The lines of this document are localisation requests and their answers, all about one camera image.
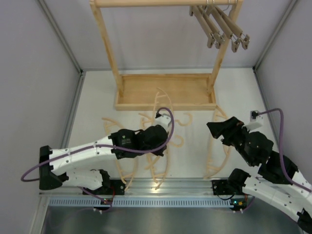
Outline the wooden hanger rack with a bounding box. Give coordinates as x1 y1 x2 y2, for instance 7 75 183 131
89 0 243 111

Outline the taupe clip hanger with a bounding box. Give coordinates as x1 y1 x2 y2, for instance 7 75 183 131
190 6 215 48
209 5 243 53
200 5 224 49

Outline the aluminium mounting rail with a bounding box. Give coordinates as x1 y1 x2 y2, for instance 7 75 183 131
40 176 305 197

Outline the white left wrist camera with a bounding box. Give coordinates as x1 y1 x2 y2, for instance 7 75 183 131
154 114 172 130

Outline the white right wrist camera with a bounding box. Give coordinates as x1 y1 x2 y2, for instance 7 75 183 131
244 110 264 131

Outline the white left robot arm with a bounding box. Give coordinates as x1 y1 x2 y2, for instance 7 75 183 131
39 125 168 195

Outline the beige plastic hanger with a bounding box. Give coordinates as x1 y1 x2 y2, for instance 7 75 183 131
138 112 184 190
101 117 138 192
153 87 193 127
203 105 232 180

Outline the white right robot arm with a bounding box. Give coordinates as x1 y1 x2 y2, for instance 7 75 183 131
207 117 312 234

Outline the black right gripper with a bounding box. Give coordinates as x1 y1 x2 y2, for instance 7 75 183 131
206 117 255 167

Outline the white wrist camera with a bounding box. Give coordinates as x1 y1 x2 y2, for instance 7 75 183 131
244 110 264 131
154 114 172 130

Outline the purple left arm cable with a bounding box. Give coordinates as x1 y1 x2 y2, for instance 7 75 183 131
20 107 175 213

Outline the white slotted cable duct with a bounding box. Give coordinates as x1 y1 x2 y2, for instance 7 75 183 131
49 197 233 208

